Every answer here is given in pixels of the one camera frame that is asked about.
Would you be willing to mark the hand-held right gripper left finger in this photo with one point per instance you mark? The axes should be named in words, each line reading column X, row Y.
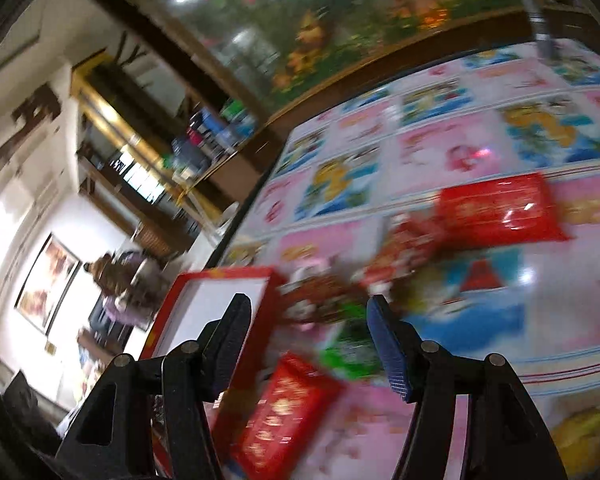
column 230, row 350

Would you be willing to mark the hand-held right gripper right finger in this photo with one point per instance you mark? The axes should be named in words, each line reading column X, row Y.
column 390, row 347

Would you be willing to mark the green snack packet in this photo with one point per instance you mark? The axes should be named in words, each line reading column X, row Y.
column 350, row 355

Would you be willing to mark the red cardboard box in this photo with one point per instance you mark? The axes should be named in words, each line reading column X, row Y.
column 215, row 310

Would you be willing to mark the dark red flower-print packet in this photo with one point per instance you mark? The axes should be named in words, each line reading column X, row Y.
column 320, row 300

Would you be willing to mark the red gold-print snack packet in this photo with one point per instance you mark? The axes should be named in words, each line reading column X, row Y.
column 285, row 415
column 500, row 210

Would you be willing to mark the red flower-print triangular packet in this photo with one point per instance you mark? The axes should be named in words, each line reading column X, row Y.
column 410, row 240

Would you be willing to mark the dining table with cloth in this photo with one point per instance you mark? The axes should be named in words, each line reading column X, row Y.
column 125, row 312

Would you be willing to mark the wooden slatted cabinet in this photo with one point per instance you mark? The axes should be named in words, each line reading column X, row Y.
column 155, row 240

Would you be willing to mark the wooden counter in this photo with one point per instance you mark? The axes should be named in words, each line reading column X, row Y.
column 230, row 170

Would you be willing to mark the blue water jug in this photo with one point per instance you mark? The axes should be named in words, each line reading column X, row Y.
column 187, row 155

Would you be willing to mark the green plastic bag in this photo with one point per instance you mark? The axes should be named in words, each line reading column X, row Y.
column 236, row 110

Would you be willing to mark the glass flower display case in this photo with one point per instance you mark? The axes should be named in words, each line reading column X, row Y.
column 330, row 20

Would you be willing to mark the framed wall picture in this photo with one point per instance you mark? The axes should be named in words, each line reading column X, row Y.
column 47, row 285

